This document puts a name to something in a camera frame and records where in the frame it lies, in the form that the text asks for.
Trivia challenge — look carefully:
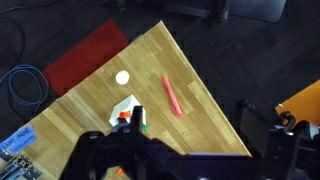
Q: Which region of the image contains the small white round cap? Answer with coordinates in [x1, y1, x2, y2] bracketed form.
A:
[115, 70, 131, 85]

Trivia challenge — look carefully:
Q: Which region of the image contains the orange marker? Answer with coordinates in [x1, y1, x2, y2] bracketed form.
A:
[118, 111, 133, 120]

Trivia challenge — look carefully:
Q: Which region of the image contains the translucent grey chair mat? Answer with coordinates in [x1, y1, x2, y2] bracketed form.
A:
[226, 0, 288, 24]

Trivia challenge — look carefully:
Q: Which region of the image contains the blue cable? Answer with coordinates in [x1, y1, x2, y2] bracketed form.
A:
[0, 64, 50, 116]

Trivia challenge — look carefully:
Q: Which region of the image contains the black metal extrusion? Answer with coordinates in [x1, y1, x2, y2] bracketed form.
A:
[0, 149, 44, 180]

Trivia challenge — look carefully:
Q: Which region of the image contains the pink pen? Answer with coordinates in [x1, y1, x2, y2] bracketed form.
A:
[162, 75, 184, 118]

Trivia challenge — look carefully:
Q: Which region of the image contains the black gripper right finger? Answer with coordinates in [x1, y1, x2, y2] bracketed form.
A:
[237, 99, 278, 158]

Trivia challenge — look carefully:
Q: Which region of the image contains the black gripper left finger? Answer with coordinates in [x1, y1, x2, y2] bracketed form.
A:
[129, 105, 145, 133]

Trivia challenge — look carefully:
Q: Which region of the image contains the white square pen holder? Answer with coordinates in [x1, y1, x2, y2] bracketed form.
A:
[108, 94, 148, 132]

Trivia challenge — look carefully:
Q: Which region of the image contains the blue tape label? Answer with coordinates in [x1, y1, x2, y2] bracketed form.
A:
[0, 125, 39, 155]

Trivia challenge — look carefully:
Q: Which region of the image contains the red floor mat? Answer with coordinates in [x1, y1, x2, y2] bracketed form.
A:
[42, 18, 130, 97]

